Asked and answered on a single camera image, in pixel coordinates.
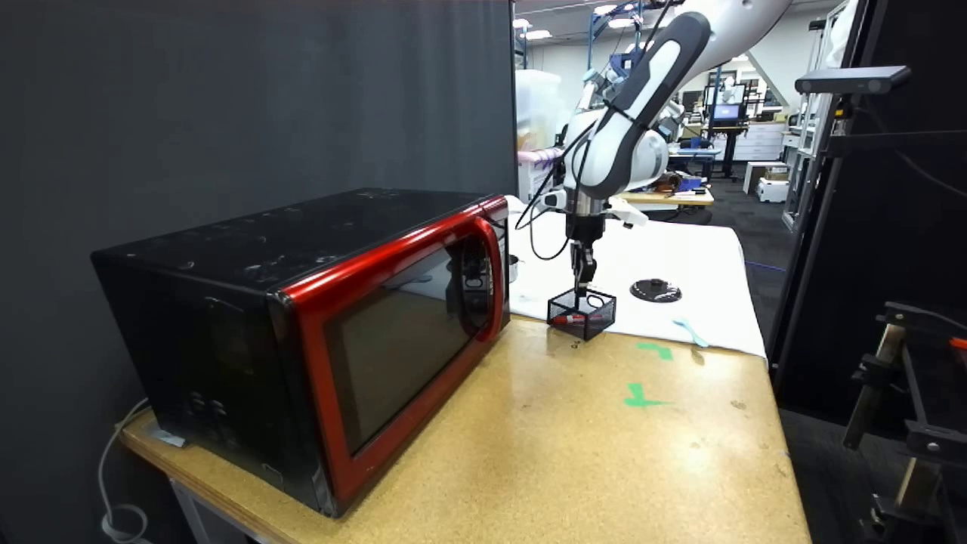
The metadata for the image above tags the round metal bowl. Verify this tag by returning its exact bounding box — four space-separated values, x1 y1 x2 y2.
632 278 684 304

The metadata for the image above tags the black tripod equipment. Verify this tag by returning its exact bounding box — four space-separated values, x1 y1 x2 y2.
843 304 967 544

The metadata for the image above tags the black backdrop curtain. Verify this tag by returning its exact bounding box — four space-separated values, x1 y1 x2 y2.
0 0 513 544

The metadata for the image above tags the black mesh box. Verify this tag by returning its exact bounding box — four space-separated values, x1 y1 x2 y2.
547 289 617 343

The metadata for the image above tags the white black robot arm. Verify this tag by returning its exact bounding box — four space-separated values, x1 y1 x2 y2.
563 0 790 294

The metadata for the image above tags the red black microwave oven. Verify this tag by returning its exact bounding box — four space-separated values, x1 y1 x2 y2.
89 187 507 518

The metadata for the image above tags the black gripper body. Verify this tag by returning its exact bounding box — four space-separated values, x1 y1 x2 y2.
566 194 603 267

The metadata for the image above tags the green tape T mark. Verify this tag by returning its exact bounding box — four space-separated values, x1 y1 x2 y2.
621 382 665 411

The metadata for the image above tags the white power cable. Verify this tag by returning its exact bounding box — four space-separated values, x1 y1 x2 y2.
93 396 153 544

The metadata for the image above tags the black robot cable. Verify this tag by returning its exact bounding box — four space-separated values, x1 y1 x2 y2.
513 58 646 267

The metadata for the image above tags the white table cloth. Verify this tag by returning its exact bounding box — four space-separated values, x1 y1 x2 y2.
507 197 763 356

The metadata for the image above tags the black camera on mount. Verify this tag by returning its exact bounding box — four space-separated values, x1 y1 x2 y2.
793 64 912 93

